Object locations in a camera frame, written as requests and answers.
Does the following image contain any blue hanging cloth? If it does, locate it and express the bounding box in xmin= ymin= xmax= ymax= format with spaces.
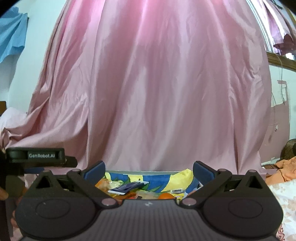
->
xmin=0 ymin=6 xmax=28 ymax=63

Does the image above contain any yellow crinkled snack packet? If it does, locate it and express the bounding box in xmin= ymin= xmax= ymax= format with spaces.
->
xmin=95 ymin=178 xmax=123 ymax=193

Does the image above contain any pink duvet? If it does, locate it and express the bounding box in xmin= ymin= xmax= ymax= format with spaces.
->
xmin=1 ymin=107 xmax=28 ymax=138

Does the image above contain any long dark blue snack bar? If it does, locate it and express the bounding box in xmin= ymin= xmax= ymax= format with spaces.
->
xmin=108 ymin=181 xmax=149 ymax=195

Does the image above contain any person left hand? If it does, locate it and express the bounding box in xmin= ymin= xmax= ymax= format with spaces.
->
xmin=0 ymin=187 xmax=9 ymax=201

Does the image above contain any small orange fruit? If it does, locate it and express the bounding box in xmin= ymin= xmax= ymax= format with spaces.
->
xmin=158 ymin=193 xmax=175 ymax=200

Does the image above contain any grey snack tray box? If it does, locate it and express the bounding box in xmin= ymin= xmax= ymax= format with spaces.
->
xmin=106 ymin=170 xmax=181 ymax=175

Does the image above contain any large yellow blue snack bag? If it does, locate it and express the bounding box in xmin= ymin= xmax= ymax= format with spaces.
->
xmin=105 ymin=169 xmax=199 ymax=193

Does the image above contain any orange cloth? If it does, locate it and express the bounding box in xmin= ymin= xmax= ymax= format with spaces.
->
xmin=265 ymin=157 xmax=296 ymax=185

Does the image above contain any wooden window frame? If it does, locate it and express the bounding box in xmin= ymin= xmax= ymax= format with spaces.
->
xmin=266 ymin=52 xmax=296 ymax=72

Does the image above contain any pink curtain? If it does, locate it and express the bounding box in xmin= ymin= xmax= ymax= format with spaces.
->
xmin=1 ymin=1 xmax=272 ymax=174

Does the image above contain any wooden headboard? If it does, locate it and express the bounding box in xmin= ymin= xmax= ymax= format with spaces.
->
xmin=0 ymin=101 xmax=7 ymax=115

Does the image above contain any floral bed quilt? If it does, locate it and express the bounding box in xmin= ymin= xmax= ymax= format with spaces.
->
xmin=269 ymin=179 xmax=296 ymax=241

